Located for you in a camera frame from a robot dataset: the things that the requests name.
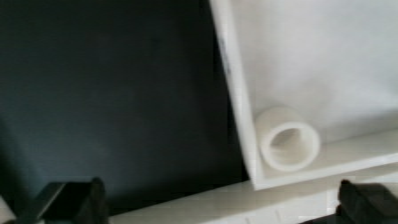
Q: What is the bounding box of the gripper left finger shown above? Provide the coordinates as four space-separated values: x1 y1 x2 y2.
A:
17 178 111 224

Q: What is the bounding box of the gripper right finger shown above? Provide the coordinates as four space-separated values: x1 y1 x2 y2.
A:
301 180 398 224

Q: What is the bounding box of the white square table top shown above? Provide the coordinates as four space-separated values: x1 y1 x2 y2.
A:
210 0 398 189

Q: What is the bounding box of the white U-shaped fence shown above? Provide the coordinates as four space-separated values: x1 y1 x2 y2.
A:
111 163 398 224

